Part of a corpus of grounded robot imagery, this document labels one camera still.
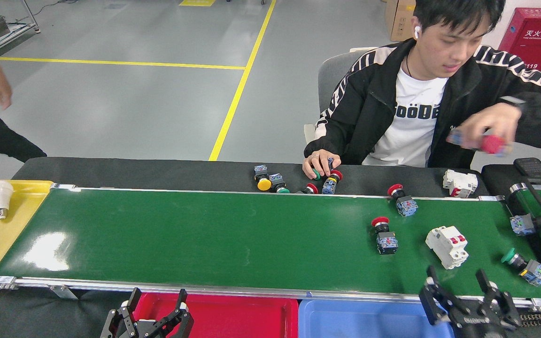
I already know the person's hand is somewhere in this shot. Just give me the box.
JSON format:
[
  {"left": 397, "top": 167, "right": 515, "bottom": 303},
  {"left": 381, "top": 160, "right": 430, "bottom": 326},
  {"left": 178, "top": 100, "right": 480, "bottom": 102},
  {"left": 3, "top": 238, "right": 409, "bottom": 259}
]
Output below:
[{"left": 0, "top": 69, "right": 12, "bottom": 110}]

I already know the grey office chair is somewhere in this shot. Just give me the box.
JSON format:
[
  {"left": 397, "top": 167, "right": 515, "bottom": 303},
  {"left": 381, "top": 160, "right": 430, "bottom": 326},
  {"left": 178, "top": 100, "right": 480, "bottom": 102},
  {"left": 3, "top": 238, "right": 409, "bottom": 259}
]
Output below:
[{"left": 303, "top": 47, "right": 379, "bottom": 146}]

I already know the black phone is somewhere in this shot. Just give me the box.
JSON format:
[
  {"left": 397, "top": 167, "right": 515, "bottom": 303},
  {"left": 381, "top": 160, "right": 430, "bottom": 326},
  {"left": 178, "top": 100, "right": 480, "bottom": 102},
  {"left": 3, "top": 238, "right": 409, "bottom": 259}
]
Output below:
[{"left": 514, "top": 158, "right": 541, "bottom": 181}]

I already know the long green conveyor belt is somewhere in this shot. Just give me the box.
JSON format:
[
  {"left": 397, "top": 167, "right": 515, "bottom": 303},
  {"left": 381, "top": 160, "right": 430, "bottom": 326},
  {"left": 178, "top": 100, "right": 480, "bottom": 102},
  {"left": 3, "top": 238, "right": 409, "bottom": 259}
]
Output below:
[{"left": 0, "top": 182, "right": 541, "bottom": 313}]

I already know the red plastic tray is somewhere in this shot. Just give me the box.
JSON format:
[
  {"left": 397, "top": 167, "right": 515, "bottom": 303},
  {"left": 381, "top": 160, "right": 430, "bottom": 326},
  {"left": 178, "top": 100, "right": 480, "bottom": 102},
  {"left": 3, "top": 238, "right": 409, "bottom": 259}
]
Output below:
[{"left": 132, "top": 292, "right": 299, "bottom": 338}]

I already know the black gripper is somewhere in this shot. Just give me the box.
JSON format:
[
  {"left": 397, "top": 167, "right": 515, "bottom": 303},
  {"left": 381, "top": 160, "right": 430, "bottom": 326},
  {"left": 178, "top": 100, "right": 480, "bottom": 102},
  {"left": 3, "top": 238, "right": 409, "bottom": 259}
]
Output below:
[
  {"left": 100, "top": 288, "right": 194, "bottom": 338},
  {"left": 419, "top": 266, "right": 522, "bottom": 338}
]

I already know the person's right hand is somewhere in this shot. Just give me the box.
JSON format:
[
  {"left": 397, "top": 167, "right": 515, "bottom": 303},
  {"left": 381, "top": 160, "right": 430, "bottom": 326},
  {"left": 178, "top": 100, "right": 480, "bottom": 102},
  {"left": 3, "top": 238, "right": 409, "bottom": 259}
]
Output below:
[{"left": 302, "top": 150, "right": 342, "bottom": 180}]

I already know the blue plastic tray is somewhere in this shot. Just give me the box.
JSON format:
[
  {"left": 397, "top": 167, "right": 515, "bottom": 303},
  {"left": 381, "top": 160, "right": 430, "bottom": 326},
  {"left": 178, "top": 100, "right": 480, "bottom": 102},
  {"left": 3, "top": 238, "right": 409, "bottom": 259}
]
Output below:
[{"left": 298, "top": 299, "right": 454, "bottom": 338}]

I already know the yellow push button switch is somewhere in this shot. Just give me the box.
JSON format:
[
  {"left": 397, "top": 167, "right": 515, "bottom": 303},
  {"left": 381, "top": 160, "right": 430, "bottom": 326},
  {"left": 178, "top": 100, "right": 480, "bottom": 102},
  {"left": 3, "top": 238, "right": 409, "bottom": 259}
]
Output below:
[{"left": 254, "top": 164, "right": 272, "bottom": 192}]

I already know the white circuit breaker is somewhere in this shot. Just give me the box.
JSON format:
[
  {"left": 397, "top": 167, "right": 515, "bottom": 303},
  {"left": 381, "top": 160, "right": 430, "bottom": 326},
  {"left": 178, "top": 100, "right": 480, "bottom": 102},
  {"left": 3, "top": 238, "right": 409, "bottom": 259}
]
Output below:
[
  {"left": 425, "top": 226, "right": 469, "bottom": 270},
  {"left": 442, "top": 169, "right": 479, "bottom": 198}
]

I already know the brown cardboard box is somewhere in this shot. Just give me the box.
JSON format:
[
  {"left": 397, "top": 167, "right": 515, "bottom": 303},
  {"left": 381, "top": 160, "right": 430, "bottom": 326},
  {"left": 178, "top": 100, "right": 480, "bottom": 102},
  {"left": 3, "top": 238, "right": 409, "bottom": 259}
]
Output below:
[{"left": 385, "top": 0, "right": 417, "bottom": 42}]

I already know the person's left hand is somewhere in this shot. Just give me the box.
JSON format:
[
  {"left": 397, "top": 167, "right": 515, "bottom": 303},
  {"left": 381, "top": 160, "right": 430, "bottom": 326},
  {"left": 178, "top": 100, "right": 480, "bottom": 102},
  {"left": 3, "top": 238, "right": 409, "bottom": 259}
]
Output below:
[{"left": 460, "top": 103, "right": 522, "bottom": 148}]

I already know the red fire extinguisher box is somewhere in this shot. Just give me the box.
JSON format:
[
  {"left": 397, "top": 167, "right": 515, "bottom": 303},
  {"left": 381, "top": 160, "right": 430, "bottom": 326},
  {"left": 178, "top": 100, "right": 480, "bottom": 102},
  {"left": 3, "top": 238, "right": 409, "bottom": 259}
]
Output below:
[{"left": 498, "top": 7, "right": 541, "bottom": 71}]

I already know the metal rack on wheels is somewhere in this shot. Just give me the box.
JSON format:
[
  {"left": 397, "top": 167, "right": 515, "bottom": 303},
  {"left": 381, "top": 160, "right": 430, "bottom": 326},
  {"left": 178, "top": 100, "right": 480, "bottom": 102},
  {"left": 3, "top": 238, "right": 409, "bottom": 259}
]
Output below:
[{"left": 0, "top": 0, "right": 41, "bottom": 64}]

